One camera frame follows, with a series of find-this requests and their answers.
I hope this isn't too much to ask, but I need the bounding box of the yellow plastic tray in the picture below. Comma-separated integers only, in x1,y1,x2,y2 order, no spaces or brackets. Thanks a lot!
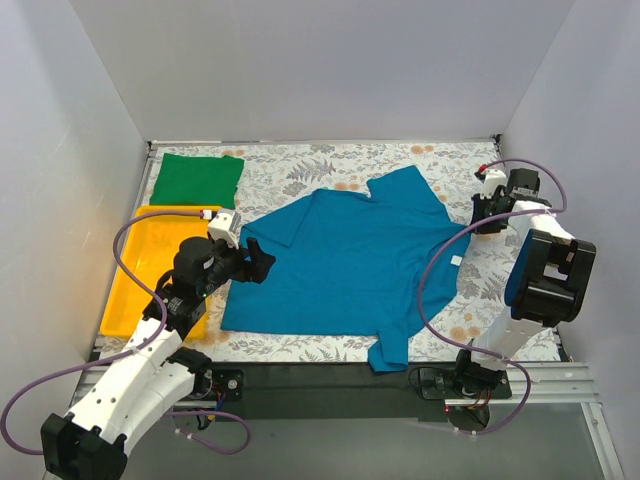
100,206,207,338

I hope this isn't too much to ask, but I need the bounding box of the blue t shirt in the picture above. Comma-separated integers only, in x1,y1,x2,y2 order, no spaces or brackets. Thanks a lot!
222,166,471,372

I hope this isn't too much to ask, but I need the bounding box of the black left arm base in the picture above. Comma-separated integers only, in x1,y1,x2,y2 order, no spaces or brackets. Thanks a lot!
188,360,245,402

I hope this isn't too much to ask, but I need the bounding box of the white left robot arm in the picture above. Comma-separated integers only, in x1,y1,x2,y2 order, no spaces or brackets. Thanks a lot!
41,237,275,479

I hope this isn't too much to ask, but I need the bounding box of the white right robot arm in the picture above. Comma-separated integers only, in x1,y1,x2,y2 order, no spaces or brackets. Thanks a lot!
452,166,596,398

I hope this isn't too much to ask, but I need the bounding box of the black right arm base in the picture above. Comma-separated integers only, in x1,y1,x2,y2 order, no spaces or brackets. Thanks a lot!
408,364,512,413

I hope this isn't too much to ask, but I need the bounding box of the green folded t shirt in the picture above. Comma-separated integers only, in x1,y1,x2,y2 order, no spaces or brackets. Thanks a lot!
149,153,244,209

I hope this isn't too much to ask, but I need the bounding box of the floral patterned table mat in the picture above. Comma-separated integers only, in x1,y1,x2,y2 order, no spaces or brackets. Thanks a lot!
141,141,519,362

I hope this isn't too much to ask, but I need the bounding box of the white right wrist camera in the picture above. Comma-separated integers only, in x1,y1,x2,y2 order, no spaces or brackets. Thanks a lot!
475,164,507,199

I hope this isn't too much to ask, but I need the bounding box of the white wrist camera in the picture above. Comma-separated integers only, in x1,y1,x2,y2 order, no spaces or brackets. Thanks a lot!
475,164,507,199
201,208,241,249

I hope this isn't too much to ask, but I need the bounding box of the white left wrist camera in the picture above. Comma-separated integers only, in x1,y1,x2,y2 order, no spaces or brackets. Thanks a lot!
201,208,241,249

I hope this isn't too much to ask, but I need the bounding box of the aluminium frame rail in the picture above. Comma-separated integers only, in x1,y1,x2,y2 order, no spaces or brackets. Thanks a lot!
74,363,601,409

